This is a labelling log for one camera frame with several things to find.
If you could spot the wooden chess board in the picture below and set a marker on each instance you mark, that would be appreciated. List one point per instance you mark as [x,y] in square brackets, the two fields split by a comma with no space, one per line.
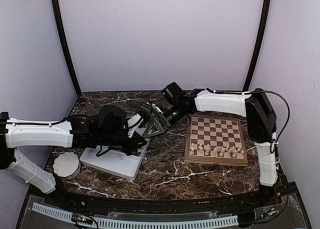
[217,132]

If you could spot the black left frame post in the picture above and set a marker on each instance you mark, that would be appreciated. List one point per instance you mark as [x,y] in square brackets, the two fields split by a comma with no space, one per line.
[65,46]

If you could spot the white slotted cable duct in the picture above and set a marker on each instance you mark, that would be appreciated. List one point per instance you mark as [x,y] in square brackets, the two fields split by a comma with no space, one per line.
[118,220]

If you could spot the cream white chess bishop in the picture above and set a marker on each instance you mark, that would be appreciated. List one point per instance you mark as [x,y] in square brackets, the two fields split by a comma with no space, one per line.
[207,152]

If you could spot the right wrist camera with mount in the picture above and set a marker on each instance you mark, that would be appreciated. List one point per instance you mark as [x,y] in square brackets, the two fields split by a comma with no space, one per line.
[151,108]

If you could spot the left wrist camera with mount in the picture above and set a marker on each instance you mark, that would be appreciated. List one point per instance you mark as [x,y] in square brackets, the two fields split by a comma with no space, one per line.
[134,122]

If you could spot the white scalloped ceramic bowl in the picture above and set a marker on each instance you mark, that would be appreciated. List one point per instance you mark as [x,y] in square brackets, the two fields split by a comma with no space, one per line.
[67,165]

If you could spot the cream white chess queen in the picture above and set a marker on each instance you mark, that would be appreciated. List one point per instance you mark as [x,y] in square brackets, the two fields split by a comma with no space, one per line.
[222,152]

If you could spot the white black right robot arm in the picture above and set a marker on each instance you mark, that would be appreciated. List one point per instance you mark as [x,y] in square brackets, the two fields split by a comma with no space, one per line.
[254,105]

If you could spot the white divided plastic tray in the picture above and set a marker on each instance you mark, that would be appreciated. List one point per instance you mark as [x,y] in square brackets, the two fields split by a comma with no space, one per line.
[115,162]

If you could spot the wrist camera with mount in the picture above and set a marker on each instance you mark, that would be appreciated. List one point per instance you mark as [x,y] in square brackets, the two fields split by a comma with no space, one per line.
[151,108]
[134,122]

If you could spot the black right frame post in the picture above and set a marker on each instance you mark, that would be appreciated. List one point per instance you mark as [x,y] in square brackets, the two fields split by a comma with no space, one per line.
[258,44]

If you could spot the black frame post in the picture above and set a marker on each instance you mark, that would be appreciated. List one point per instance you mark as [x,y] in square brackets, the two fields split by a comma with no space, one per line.
[65,46]
[258,44]

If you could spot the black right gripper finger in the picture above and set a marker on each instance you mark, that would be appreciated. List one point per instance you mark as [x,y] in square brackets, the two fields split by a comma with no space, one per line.
[154,132]
[153,123]

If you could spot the black curved front rail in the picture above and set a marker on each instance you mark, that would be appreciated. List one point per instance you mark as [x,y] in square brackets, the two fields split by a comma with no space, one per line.
[169,195]

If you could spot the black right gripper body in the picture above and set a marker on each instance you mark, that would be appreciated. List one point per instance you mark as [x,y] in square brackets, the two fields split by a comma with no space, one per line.
[175,117]

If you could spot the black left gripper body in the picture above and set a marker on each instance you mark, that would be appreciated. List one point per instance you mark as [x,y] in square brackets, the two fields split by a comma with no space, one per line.
[109,138]

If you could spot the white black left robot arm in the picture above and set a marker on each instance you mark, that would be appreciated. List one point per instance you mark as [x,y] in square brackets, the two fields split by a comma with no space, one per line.
[109,128]

